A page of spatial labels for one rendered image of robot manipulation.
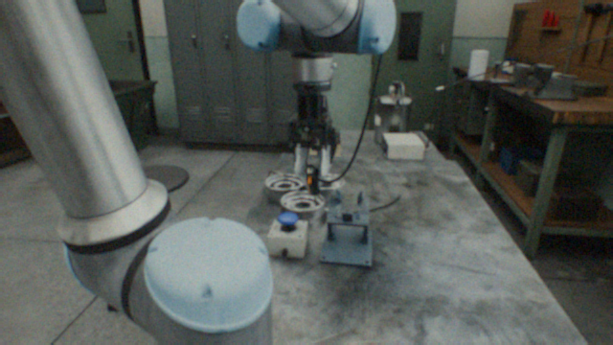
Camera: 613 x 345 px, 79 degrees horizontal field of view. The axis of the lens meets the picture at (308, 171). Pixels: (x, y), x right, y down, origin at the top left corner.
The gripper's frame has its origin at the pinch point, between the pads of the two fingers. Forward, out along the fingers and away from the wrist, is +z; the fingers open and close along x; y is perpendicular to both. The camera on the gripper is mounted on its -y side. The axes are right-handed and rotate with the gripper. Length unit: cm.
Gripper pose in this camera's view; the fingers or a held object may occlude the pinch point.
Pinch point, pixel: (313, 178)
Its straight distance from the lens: 77.3
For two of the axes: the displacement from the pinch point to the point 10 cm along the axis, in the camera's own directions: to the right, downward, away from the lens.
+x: 9.9, 0.6, -1.6
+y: -1.7, 3.6, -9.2
